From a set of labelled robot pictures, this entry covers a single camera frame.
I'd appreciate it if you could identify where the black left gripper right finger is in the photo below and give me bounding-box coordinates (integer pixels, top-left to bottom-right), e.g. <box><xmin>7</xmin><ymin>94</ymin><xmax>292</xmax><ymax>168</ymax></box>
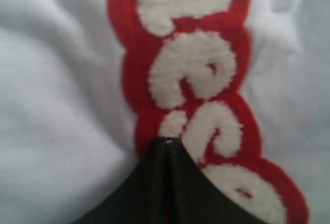
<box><xmin>166</xmin><ymin>137</ymin><xmax>260</xmax><ymax>223</ymax></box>

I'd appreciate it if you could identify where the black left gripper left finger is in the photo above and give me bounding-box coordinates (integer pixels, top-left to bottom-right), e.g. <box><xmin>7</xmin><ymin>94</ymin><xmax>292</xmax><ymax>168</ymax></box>
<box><xmin>74</xmin><ymin>137</ymin><xmax>167</xmax><ymax>223</ymax></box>

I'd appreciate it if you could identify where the white t-shirt red lettering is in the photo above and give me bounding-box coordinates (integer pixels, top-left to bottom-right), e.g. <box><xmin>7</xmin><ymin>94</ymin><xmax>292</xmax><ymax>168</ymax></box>
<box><xmin>1</xmin><ymin>0</ymin><xmax>329</xmax><ymax>223</ymax></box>

